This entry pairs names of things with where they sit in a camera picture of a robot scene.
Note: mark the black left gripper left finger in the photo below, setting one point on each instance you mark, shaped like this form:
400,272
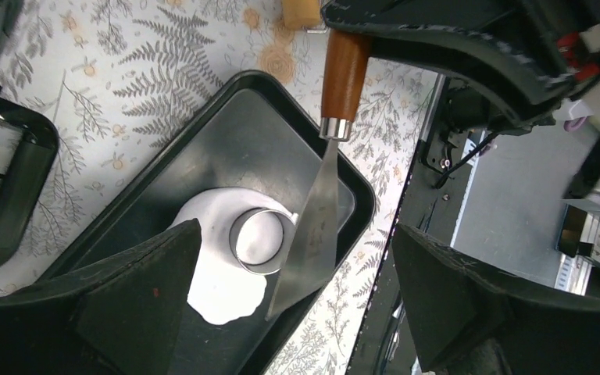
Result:
120,315

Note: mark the wooden rolling pin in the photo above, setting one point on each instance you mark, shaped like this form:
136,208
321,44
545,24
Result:
303,15

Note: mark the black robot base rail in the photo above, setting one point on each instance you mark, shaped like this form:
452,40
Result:
431,202

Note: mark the metal dough scraper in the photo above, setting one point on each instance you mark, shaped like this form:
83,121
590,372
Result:
311,258

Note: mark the black baking tray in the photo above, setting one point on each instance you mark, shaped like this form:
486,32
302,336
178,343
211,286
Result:
250,134

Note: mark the white dough disc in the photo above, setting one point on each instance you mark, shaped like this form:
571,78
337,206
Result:
246,236

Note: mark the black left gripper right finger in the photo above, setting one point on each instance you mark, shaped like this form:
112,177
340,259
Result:
469,317

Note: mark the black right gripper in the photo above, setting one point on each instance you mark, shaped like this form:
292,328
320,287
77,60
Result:
524,57

